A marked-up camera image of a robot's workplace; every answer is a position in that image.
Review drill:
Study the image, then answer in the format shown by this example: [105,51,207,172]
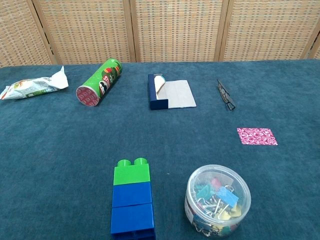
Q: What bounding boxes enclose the pink paper square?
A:
[236,127,279,146]

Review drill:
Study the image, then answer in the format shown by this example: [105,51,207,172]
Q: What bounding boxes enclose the open blue box grey flap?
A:
[147,73,198,111]

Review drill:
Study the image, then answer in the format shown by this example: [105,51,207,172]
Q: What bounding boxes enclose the curled cream paper sheet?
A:
[153,74,166,95]

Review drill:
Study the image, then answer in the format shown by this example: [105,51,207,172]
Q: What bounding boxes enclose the green building block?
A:
[113,157,151,186]

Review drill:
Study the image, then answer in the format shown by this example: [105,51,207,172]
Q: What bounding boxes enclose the black folded eyeglasses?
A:
[216,79,237,112]

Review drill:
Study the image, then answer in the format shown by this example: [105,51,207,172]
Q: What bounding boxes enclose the green Pringles can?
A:
[75,57,124,108]

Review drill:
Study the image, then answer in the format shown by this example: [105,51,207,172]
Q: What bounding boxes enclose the blue building block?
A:
[110,202,156,240]
[111,181,153,208]

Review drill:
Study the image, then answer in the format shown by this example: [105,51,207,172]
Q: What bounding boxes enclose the teal binder clip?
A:
[194,183,216,200]

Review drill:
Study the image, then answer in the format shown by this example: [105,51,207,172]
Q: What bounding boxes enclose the woven wooden folding screen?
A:
[0,0,320,67]

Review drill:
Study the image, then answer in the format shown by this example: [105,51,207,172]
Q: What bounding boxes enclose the light blue binder clip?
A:
[216,186,240,208]

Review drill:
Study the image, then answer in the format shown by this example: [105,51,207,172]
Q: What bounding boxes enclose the yellow binder clip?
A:
[219,204,242,221]

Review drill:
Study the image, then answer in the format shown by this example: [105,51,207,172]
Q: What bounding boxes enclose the round plastic binder clip tub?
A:
[184,164,252,238]

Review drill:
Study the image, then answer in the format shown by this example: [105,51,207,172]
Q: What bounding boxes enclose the white crumpled snack bag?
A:
[0,65,70,101]

